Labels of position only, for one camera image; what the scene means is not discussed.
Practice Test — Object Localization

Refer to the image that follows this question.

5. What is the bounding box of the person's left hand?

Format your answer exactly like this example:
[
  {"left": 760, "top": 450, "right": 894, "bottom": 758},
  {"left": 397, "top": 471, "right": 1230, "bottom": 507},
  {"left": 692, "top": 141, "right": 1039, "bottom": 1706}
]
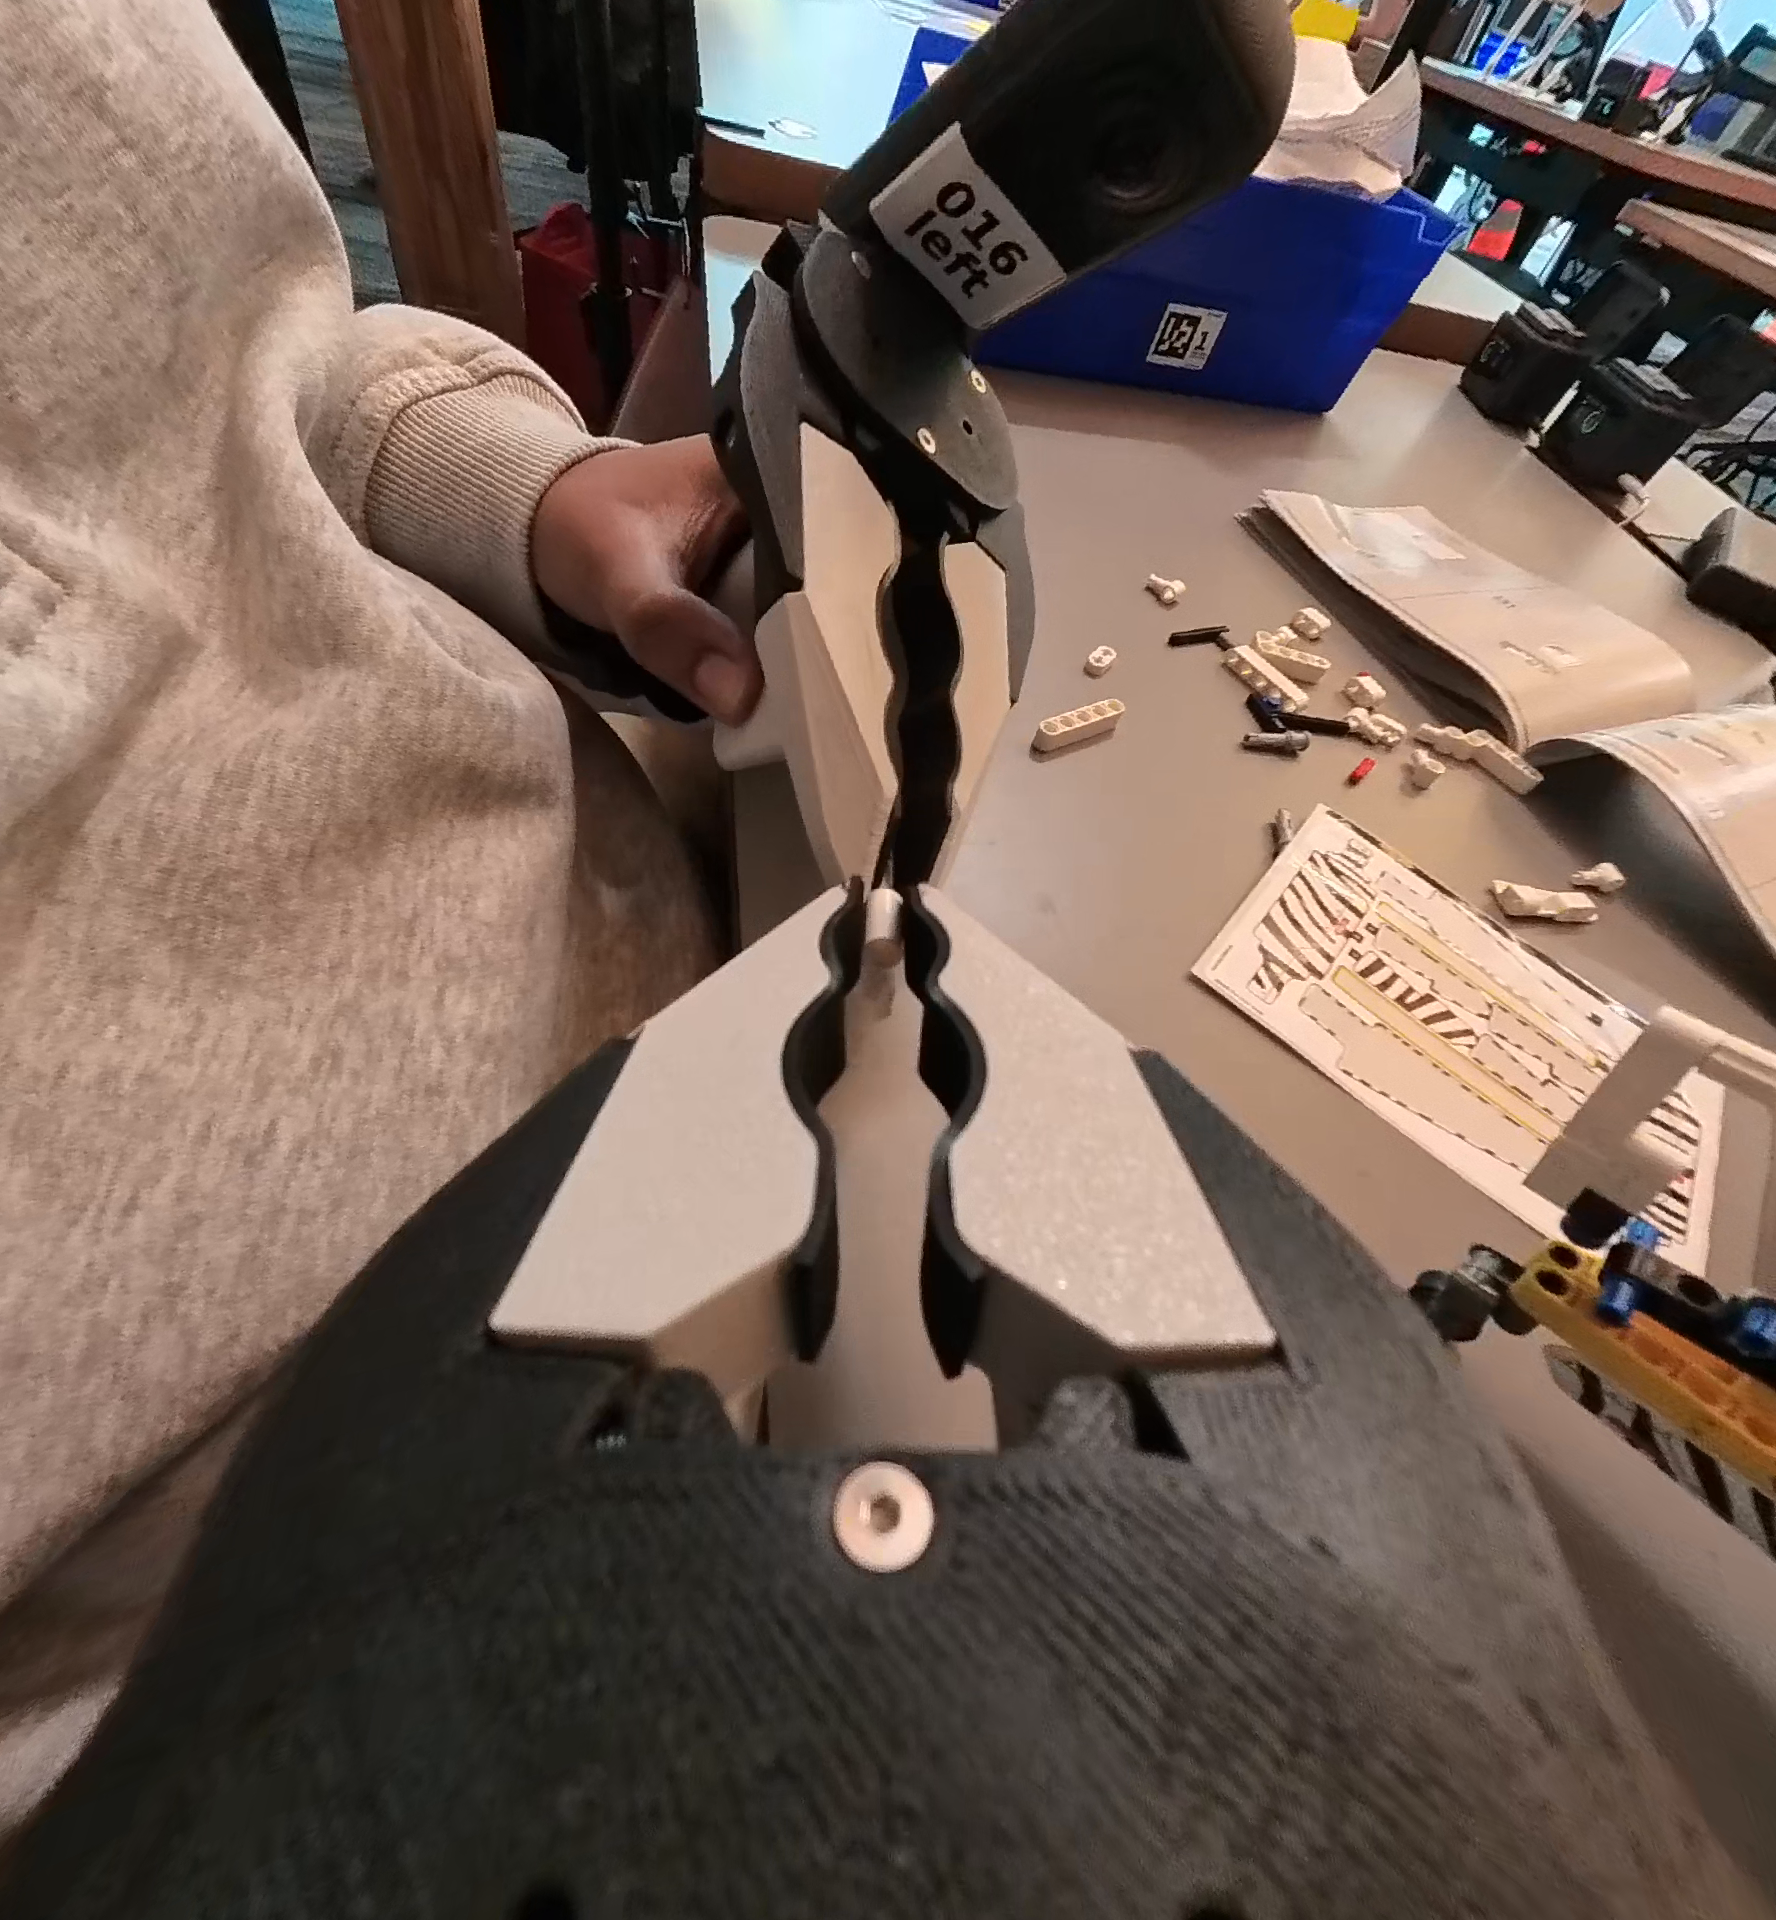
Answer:
[{"left": 529, "top": 434, "right": 769, "bottom": 730}]

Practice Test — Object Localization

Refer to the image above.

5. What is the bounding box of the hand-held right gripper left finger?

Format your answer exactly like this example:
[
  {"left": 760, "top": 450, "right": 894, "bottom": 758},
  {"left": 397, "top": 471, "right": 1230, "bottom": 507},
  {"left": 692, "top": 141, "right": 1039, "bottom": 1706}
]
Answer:
[{"left": 489, "top": 885, "right": 872, "bottom": 1404}]

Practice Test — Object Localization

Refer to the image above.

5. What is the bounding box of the blue plastic bin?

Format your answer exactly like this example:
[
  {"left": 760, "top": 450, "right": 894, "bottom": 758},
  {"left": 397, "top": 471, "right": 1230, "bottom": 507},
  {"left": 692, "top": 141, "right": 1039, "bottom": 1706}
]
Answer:
[{"left": 887, "top": 22, "right": 1459, "bottom": 414}]

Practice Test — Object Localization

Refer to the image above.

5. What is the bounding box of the brown wooden desk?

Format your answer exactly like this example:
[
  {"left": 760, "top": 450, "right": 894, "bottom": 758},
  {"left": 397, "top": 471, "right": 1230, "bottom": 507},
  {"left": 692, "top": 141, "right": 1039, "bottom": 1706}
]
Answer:
[{"left": 331, "top": 0, "right": 529, "bottom": 351}]

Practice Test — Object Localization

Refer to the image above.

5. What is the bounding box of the black box device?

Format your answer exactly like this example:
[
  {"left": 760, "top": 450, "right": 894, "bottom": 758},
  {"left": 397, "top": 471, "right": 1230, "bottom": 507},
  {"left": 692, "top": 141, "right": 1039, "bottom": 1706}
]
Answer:
[
  {"left": 1457, "top": 301, "right": 1596, "bottom": 423},
  {"left": 1539, "top": 355, "right": 1708, "bottom": 499}
]

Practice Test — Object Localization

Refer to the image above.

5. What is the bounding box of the lego airplane model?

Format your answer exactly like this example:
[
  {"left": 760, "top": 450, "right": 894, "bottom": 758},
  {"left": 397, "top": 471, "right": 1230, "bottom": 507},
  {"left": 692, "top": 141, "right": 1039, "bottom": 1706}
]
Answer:
[{"left": 1409, "top": 1002, "right": 1776, "bottom": 1614}]

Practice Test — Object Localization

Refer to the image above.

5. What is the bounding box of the beige cloth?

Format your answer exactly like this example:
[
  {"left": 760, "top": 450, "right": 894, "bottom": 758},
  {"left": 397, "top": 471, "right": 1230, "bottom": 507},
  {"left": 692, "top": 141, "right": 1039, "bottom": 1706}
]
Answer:
[{"left": 0, "top": 702, "right": 748, "bottom": 1920}]

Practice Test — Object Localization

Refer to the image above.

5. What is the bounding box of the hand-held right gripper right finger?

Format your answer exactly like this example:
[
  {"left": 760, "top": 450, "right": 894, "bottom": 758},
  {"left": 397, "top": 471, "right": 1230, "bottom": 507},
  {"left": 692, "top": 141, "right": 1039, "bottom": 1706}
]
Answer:
[{"left": 900, "top": 885, "right": 1279, "bottom": 1423}]

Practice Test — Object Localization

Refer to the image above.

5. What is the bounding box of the black power adapter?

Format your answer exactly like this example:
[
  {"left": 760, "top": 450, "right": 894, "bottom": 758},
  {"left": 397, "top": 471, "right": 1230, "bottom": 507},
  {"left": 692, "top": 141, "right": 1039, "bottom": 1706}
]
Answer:
[{"left": 1680, "top": 507, "right": 1776, "bottom": 651}]

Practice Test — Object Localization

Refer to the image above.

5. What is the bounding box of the red bag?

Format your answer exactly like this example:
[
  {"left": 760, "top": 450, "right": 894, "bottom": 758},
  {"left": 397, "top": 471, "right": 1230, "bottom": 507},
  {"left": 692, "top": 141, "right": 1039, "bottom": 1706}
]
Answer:
[{"left": 516, "top": 202, "right": 697, "bottom": 441}]

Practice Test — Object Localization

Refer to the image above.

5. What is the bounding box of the brown office desk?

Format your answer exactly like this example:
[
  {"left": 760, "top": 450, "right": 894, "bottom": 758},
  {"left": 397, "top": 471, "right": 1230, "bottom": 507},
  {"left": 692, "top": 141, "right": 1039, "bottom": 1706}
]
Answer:
[{"left": 1412, "top": 57, "right": 1776, "bottom": 341}]

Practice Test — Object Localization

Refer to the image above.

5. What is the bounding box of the lego instruction booklet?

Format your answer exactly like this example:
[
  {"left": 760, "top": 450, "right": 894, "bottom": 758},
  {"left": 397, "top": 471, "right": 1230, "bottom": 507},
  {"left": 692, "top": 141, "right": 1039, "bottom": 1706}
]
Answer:
[{"left": 1240, "top": 486, "right": 1776, "bottom": 1053}]

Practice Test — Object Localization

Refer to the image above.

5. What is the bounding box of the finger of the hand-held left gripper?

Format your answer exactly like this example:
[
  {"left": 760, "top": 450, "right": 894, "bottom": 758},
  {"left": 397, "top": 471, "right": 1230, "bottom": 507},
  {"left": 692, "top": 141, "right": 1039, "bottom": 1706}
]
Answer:
[
  {"left": 709, "top": 589, "right": 898, "bottom": 891},
  {"left": 876, "top": 532, "right": 971, "bottom": 891}
]

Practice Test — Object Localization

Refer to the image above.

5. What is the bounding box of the zebra sticker sheet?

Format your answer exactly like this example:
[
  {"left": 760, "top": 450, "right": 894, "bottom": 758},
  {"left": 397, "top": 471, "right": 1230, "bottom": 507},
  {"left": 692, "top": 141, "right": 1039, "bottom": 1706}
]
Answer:
[{"left": 1191, "top": 805, "right": 1729, "bottom": 1279}]

